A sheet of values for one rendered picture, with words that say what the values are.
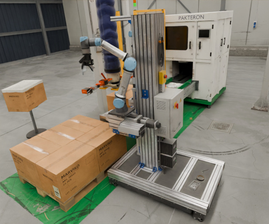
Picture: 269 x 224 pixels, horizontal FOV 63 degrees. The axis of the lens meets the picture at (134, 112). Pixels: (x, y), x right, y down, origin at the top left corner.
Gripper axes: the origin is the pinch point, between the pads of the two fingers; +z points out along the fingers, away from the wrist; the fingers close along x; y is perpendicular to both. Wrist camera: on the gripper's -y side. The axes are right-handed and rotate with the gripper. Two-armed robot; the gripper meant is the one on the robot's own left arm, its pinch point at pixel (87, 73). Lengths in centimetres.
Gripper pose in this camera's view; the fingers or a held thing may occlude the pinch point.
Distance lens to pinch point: 230.4
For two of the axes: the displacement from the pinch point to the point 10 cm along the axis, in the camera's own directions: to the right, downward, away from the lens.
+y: 8.5, 1.6, -5.1
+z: 0.7, 9.1, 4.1
